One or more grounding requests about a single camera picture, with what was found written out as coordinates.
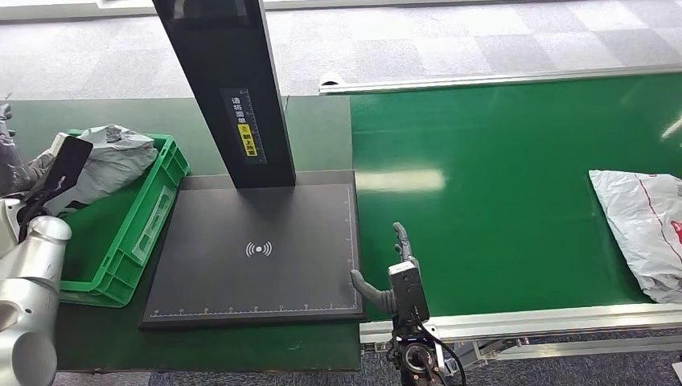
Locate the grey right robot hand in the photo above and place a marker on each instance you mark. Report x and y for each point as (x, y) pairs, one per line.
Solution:
(373, 293)

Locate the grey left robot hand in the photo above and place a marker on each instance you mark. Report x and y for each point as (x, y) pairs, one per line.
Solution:
(11, 170)

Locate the grey package with red print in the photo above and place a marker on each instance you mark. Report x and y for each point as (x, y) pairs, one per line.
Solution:
(112, 160)
(639, 229)

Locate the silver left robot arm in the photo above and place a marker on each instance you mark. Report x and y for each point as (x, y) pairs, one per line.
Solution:
(29, 298)

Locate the black weighing device with column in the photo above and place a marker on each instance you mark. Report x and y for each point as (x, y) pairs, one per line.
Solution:
(255, 266)

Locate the green plastic crate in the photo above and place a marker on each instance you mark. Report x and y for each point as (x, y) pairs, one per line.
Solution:
(133, 224)

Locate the green conveyor belt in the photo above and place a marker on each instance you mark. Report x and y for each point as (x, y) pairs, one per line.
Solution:
(506, 202)

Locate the white baseboard strip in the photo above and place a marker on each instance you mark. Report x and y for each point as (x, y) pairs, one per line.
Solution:
(64, 8)

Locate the aluminium conveyor underframe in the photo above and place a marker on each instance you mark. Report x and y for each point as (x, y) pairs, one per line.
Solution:
(559, 350)

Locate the yellow label sticker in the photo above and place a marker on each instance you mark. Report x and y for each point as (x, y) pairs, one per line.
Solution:
(247, 140)

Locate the white conveyor roller end cap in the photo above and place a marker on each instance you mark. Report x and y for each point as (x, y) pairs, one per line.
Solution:
(332, 80)

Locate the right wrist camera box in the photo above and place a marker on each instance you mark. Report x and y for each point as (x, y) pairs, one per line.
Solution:
(409, 293)

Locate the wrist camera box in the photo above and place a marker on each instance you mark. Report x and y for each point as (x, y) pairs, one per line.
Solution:
(409, 293)
(66, 165)

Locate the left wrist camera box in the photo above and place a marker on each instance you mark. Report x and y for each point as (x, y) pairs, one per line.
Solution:
(66, 165)

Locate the aluminium conveyor side rail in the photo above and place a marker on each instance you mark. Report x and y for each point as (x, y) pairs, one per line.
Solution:
(559, 319)
(506, 79)

